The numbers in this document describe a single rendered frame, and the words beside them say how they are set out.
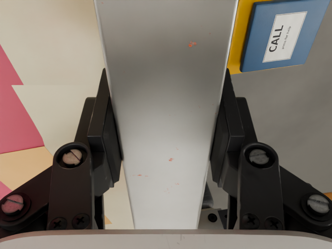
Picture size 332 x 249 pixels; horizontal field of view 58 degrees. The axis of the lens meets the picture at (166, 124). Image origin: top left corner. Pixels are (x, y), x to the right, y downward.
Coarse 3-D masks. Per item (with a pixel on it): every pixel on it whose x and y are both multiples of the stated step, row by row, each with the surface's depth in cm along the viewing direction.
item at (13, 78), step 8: (0, 48) 13; (0, 56) 13; (0, 64) 13; (8, 64) 13; (0, 72) 14; (8, 72) 14; (16, 72) 14; (0, 80) 14; (8, 80) 14; (16, 80) 14
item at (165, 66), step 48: (96, 0) 8; (144, 0) 8; (192, 0) 8; (144, 48) 9; (192, 48) 9; (144, 96) 10; (192, 96) 10; (144, 144) 12; (192, 144) 12; (144, 192) 14; (192, 192) 14
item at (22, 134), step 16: (0, 96) 15; (16, 96) 15; (0, 112) 15; (16, 112) 15; (0, 128) 16; (16, 128) 16; (32, 128) 16; (0, 144) 17; (16, 144) 17; (32, 144) 17; (0, 192) 21
